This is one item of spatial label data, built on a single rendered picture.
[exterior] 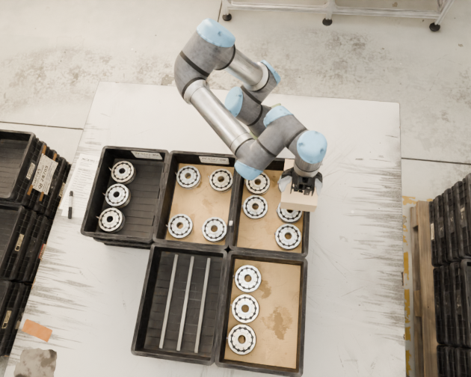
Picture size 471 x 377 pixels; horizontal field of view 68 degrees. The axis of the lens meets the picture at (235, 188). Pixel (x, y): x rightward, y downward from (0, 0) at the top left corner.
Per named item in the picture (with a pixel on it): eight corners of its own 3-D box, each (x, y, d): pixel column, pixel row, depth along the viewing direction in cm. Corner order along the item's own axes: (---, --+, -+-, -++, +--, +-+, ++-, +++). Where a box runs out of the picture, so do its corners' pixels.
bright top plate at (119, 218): (102, 206, 150) (102, 206, 150) (125, 209, 149) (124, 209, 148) (96, 230, 147) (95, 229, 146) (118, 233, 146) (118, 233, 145)
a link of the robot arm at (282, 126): (249, 131, 97) (275, 158, 94) (276, 99, 93) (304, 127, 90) (260, 135, 104) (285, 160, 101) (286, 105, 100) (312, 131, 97)
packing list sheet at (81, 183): (77, 153, 178) (76, 152, 178) (119, 157, 176) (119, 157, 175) (57, 215, 167) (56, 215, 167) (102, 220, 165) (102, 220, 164)
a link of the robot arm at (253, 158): (153, 75, 115) (241, 182, 96) (173, 47, 111) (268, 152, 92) (176, 85, 125) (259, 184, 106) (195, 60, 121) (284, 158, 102)
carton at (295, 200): (283, 167, 130) (285, 158, 123) (316, 170, 129) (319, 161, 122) (279, 208, 125) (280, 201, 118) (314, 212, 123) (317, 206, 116)
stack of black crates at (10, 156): (34, 160, 243) (-14, 127, 201) (74, 164, 240) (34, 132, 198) (13, 215, 230) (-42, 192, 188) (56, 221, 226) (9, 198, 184)
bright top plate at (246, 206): (244, 194, 147) (244, 194, 147) (268, 196, 146) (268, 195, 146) (242, 218, 144) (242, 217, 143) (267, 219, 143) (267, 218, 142)
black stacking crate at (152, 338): (160, 248, 147) (152, 242, 136) (229, 255, 144) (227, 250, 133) (140, 351, 133) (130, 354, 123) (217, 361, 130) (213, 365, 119)
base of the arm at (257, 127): (254, 114, 172) (240, 105, 165) (278, 103, 161) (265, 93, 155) (252, 141, 166) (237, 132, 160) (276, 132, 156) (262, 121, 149)
